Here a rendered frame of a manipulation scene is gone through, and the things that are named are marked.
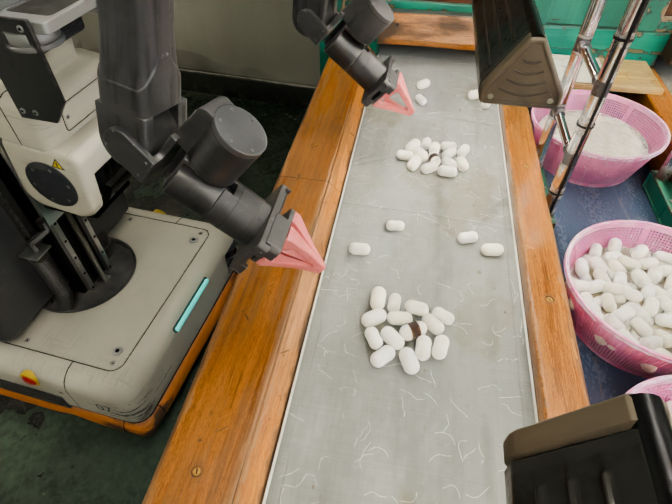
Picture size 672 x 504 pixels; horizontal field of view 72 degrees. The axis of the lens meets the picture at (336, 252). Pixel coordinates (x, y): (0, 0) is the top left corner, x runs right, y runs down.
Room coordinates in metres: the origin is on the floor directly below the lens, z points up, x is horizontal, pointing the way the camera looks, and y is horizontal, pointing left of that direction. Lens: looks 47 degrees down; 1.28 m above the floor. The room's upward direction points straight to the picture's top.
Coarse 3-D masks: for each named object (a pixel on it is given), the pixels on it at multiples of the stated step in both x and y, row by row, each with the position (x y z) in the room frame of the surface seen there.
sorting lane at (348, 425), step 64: (448, 64) 1.18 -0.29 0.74; (384, 128) 0.88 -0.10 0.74; (448, 128) 0.88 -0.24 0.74; (384, 192) 0.66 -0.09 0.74; (448, 192) 0.66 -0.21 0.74; (384, 256) 0.50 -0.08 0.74; (448, 256) 0.50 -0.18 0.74; (512, 256) 0.50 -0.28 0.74; (320, 320) 0.38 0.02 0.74; (512, 320) 0.38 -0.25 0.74; (320, 384) 0.28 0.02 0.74; (384, 384) 0.28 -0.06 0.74; (448, 384) 0.28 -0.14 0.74; (512, 384) 0.28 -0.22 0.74; (320, 448) 0.20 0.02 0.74; (384, 448) 0.20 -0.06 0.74; (448, 448) 0.20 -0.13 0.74
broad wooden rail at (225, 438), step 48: (336, 96) 0.97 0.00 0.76; (336, 144) 0.78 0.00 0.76; (336, 192) 0.65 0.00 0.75; (240, 288) 0.42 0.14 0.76; (288, 288) 0.42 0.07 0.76; (240, 336) 0.34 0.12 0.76; (288, 336) 0.34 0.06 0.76; (192, 384) 0.27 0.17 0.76; (240, 384) 0.27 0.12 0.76; (288, 384) 0.28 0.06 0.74; (192, 432) 0.21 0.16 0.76; (240, 432) 0.21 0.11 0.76; (192, 480) 0.16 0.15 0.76; (240, 480) 0.16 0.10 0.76
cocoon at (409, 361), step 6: (402, 348) 0.33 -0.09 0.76; (408, 348) 0.32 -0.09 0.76; (402, 354) 0.32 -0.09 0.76; (408, 354) 0.31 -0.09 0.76; (414, 354) 0.32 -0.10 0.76; (402, 360) 0.31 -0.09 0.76; (408, 360) 0.31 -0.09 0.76; (414, 360) 0.31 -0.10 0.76; (408, 366) 0.30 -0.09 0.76; (414, 366) 0.30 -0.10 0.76; (408, 372) 0.29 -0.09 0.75; (414, 372) 0.29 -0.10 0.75
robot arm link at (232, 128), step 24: (192, 120) 0.39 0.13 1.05; (216, 120) 0.38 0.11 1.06; (240, 120) 0.40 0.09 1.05; (120, 144) 0.39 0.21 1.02; (168, 144) 0.39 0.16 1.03; (192, 144) 0.39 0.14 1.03; (216, 144) 0.37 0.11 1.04; (240, 144) 0.37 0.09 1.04; (264, 144) 0.39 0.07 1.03; (144, 168) 0.38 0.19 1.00; (192, 168) 0.37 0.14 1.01; (216, 168) 0.36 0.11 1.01; (240, 168) 0.37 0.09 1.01
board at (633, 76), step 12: (600, 60) 1.12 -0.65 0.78; (624, 60) 1.12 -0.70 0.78; (624, 72) 1.06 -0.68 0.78; (636, 72) 1.06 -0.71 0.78; (648, 72) 1.06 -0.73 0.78; (576, 84) 1.00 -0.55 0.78; (588, 84) 1.00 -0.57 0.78; (624, 84) 1.00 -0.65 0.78; (636, 84) 1.00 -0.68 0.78; (648, 84) 1.00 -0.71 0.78; (660, 84) 1.00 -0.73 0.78
